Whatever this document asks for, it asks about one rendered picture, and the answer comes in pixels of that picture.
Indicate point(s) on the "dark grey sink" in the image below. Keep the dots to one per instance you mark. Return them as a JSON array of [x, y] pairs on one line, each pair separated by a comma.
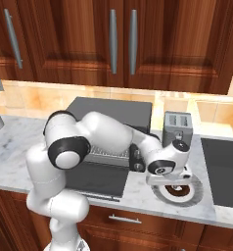
[[223, 173]]

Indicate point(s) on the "dark grey toaster oven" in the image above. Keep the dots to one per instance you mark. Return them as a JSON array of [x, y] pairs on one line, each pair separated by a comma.
[[121, 111]]

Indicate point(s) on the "dark toaster oven door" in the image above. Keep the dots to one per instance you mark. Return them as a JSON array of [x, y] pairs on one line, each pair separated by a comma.
[[99, 179]]

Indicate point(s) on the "metal toaster oven rack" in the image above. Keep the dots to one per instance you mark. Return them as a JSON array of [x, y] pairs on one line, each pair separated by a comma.
[[105, 154]]

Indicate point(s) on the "brown bagel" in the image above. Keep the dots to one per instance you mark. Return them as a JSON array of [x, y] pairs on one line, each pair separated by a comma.
[[180, 192]]

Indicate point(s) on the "brown wooden base cupboard door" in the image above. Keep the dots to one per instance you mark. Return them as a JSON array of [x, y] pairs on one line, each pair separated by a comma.
[[10, 222], [138, 243]]

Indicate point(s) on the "white plate with grey rim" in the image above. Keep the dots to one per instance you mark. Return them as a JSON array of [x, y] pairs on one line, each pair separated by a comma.
[[193, 191]]

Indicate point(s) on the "brown wooden drawer front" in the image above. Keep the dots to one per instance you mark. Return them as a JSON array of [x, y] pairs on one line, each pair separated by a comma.
[[223, 238], [161, 225]]

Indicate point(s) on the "grey two-slot toaster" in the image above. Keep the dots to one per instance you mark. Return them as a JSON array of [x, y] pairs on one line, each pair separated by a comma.
[[177, 125]]

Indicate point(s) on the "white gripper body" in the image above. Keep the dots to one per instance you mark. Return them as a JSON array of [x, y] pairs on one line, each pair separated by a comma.
[[169, 175]]

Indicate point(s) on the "black toaster oven knob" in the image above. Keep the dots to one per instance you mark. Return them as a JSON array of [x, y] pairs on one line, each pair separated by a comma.
[[139, 167], [136, 154]]

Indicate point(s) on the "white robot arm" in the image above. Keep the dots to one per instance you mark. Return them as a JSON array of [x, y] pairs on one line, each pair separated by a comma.
[[102, 130]]

